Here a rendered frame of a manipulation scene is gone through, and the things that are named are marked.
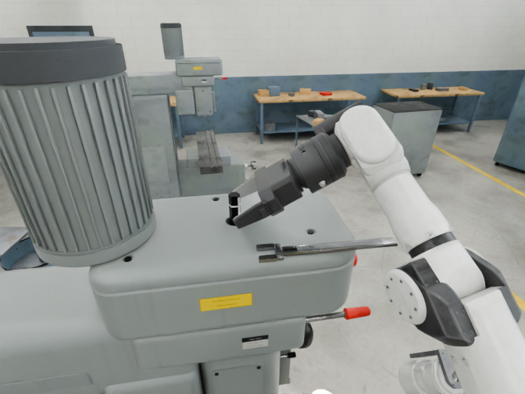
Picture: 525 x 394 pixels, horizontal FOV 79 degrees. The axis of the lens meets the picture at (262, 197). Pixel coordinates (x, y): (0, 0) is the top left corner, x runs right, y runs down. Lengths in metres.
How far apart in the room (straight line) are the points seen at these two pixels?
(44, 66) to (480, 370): 0.62
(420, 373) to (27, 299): 0.77
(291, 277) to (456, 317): 0.24
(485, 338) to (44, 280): 0.77
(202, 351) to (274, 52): 6.78
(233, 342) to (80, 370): 0.29
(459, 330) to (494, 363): 0.05
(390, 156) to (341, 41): 7.10
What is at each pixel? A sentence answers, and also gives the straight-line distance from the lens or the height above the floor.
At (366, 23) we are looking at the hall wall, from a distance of 7.77.
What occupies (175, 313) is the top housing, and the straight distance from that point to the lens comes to 0.59.
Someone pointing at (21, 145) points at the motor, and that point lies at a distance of 0.51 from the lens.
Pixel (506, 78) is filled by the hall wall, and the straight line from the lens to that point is 10.06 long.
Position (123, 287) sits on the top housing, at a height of 1.87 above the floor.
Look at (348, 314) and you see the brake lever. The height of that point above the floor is 1.71.
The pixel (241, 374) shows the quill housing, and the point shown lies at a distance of 0.80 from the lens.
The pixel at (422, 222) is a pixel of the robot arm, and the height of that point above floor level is 1.99.
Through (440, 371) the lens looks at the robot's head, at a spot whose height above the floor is 1.68.
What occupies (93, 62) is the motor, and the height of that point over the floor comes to 2.19.
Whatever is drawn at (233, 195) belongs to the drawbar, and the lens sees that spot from 0.59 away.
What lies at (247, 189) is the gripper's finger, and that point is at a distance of 0.64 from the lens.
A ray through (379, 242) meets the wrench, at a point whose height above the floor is 1.90.
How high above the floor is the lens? 2.23
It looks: 29 degrees down
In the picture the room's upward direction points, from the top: straight up
